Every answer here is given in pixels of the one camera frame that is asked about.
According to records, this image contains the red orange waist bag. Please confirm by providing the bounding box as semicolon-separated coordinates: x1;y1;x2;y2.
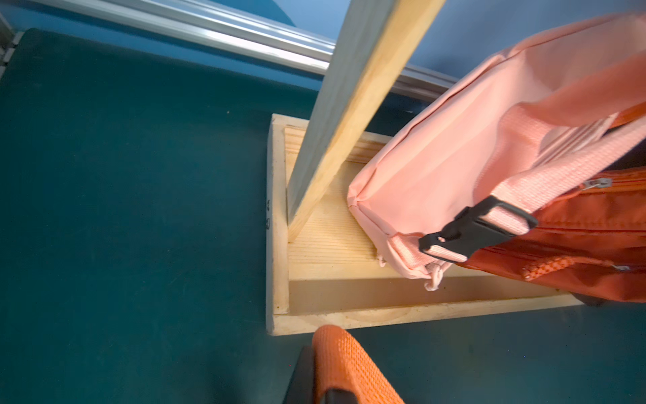
456;103;646;304

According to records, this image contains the pink waist bag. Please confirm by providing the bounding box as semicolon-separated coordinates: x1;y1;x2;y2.
347;13;645;291

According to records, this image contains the dark orange waist bag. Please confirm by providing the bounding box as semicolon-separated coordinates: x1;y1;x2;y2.
312;325;403;403

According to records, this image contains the wooden hanging rack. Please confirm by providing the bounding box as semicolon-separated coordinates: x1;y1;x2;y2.
266;1;577;336

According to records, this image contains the horizontal aluminium rail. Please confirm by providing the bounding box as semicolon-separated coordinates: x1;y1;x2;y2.
46;1;456;101

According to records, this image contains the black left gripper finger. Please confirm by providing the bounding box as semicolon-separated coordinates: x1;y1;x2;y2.
283;346;358;404

